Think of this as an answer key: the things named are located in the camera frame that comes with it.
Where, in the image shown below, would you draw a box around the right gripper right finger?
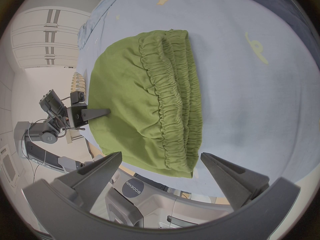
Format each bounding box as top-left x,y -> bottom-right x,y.
200,152 -> 270,211

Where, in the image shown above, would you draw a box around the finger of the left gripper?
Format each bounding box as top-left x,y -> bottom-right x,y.
81,108 -> 111,122

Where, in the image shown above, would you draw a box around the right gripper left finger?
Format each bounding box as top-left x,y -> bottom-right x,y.
53,151 -> 123,209

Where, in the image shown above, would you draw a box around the green shorts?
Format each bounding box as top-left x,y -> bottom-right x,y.
87,29 -> 203,179

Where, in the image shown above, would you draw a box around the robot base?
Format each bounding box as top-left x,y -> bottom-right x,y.
85,164 -> 237,231

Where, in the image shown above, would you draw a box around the round woven basket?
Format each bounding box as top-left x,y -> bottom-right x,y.
71,71 -> 88,102

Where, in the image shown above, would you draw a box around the bed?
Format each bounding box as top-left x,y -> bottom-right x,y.
75,0 -> 320,206

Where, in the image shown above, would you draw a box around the white wardrobe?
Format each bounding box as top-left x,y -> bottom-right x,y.
10,4 -> 93,69

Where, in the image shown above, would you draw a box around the pale blue quilt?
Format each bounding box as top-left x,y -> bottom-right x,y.
77,0 -> 133,50

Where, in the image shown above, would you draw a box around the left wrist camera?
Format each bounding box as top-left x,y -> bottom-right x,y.
69,91 -> 87,106

